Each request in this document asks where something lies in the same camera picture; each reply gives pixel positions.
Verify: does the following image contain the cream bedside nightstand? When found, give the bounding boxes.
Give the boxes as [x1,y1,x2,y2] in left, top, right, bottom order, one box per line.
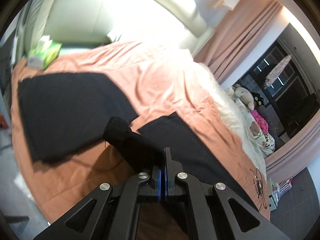
[267,179,280,211]

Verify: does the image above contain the black plush toy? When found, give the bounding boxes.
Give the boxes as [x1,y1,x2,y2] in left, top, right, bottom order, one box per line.
[251,92,265,110]

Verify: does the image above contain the pink curtain right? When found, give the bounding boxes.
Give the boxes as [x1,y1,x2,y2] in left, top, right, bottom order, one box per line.
[265,112,319,183]

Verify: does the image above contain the pink plush cloth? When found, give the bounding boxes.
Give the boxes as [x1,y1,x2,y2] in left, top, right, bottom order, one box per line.
[251,109,268,134]

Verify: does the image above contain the dark window frame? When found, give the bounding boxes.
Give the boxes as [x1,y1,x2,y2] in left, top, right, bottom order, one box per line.
[237,41,319,139]

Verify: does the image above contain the green tissue pack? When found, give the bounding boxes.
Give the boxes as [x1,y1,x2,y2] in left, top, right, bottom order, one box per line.
[27,35,62,70]

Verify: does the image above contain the pink curtain left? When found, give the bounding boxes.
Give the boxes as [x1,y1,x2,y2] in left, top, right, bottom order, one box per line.
[194,0,283,82]

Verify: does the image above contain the black pants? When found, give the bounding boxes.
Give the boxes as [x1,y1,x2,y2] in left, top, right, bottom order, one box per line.
[17,73,251,203]

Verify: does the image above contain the pink curtain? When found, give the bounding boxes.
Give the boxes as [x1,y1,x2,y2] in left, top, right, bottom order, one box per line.
[265,112,319,183]
[194,0,283,82]

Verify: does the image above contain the white padded headboard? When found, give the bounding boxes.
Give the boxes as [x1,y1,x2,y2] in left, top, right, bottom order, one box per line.
[19,0,214,54]

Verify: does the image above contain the hanging floral garment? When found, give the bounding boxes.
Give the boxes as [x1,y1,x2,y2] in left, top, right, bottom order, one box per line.
[264,55,292,88]

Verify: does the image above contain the black cable on bed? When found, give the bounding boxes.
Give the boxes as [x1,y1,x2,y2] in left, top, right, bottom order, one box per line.
[249,167,270,210]

